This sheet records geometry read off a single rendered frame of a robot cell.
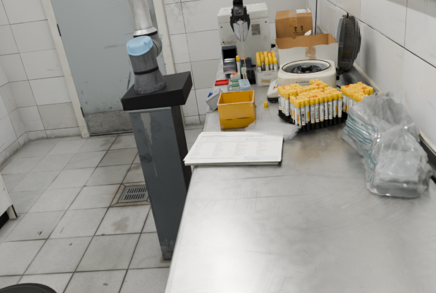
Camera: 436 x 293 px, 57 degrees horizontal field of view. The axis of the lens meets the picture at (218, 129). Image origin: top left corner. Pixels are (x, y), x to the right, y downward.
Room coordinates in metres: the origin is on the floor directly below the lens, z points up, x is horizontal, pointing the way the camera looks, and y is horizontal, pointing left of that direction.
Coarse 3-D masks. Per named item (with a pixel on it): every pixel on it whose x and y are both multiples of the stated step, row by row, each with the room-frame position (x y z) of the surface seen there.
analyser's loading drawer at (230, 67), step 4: (224, 60) 2.12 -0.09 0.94; (228, 60) 2.12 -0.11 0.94; (232, 60) 2.11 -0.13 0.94; (224, 64) 2.07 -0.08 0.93; (228, 64) 2.07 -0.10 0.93; (232, 64) 2.07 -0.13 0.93; (224, 68) 2.02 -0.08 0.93; (228, 68) 2.02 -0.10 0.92; (232, 68) 2.01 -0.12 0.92; (224, 72) 2.02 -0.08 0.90; (228, 72) 2.02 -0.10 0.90; (232, 72) 2.01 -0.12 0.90
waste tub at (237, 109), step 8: (224, 96) 1.48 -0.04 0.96; (232, 96) 1.48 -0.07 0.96; (240, 96) 1.47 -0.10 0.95; (248, 96) 1.47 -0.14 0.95; (224, 104) 1.35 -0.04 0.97; (232, 104) 1.35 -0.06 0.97; (240, 104) 1.34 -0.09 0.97; (248, 104) 1.34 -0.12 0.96; (224, 112) 1.35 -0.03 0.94; (232, 112) 1.35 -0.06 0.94; (240, 112) 1.34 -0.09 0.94; (248, 112) 1.34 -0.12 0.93; (224, 120) 1.35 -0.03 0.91; (232, 120) 1.35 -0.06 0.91; (240, 120) 1.35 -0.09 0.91; (248, 120) 1.34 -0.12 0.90; (224, 128) 1.36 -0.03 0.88
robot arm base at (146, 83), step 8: (136, 72) 1.75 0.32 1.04; (144, 72) 1.74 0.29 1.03; (152, 72) 1.75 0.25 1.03; (160, 72) 1.80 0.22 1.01; (136, 80) 1.76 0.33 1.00; (144, 80) 1.73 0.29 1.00; (152, 80) 1.74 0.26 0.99; (160, 80) 1.76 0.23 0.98; (136, 88) 1.75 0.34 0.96; (144, 88) 1.72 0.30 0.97; (152, 88) 1.72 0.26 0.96; (160, 88) 1.74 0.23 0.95
